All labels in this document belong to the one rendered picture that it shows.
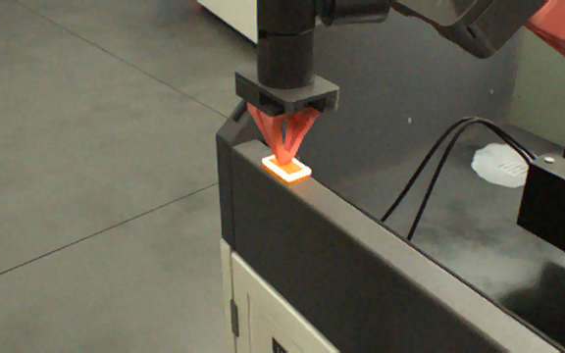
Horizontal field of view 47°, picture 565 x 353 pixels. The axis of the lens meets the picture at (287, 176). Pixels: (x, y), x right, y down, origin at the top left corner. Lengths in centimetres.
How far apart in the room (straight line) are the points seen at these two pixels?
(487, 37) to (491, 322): 32
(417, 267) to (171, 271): 158
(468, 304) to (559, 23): 31
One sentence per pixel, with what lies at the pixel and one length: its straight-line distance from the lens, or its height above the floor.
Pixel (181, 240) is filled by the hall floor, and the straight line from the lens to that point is 225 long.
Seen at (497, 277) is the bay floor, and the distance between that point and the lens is 80.
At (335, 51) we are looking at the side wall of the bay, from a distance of 83.
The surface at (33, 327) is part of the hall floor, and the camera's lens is 203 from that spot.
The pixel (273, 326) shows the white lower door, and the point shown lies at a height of 73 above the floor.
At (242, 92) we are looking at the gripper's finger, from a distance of 69.
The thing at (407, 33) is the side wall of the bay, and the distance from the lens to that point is 91.
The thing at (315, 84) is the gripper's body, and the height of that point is 106.
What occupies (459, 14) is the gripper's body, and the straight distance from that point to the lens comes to 28.
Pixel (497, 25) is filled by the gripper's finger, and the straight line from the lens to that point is 29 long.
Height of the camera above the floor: 132
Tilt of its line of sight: 31 degrees down
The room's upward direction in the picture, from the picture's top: straight up
